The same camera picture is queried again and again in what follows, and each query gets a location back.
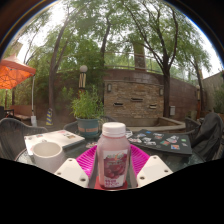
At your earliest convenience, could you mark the orange canopy tent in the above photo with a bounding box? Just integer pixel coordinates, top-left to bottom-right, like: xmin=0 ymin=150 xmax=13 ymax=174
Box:
xmin=0 ymin=54 xmax=38 ymax=128

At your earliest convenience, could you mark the small colourful card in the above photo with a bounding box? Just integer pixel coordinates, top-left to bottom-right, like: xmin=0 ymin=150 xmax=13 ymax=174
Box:
xmin=85 ymin=141 xmax=99 ymax=150

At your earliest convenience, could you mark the blue yellow striped bollard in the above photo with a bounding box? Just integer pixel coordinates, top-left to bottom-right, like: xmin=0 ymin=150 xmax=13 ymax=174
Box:
xmin=45 ymin=107 xmax=54 ymax=127

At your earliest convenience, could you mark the white cup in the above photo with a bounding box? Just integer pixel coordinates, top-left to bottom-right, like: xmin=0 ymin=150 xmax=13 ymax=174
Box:
xmin=32 ymin=141 xmax=68 ymax=174

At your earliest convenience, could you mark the white laptop with stickers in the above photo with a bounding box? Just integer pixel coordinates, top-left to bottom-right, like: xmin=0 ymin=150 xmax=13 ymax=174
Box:
xmin=23 ymin=129 xmax=86 ymax=156

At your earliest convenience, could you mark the black laptop with stickers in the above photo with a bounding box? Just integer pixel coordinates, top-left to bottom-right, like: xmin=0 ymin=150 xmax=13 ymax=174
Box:
xmin=128 ymin=129 xmax=193 ymax=156

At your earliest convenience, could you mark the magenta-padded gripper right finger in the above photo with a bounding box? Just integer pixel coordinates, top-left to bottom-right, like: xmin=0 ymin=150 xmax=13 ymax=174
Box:
xmin=128 ymin=144 xmax=174 ymax=189

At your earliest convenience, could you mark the green plant in teal pot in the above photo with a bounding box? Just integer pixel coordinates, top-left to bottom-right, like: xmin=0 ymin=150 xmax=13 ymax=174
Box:
xmin=69 ymin=87 xmax=105 ymax=139

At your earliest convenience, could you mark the pink juice bottle white cap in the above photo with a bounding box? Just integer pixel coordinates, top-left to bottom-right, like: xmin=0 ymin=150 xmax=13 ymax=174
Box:
xmin=96 ymin=121 xmax=132 ymax=190

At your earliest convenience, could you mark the dark grey jacket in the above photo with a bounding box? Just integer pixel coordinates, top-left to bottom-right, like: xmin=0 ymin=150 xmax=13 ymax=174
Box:
xmin=191 ymin=111 xmax=224 ymax=163

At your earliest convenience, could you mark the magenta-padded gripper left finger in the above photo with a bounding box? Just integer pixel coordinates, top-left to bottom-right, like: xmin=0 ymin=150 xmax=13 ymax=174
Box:
xmin=54 ymin=144 xmax=100 ymax=190

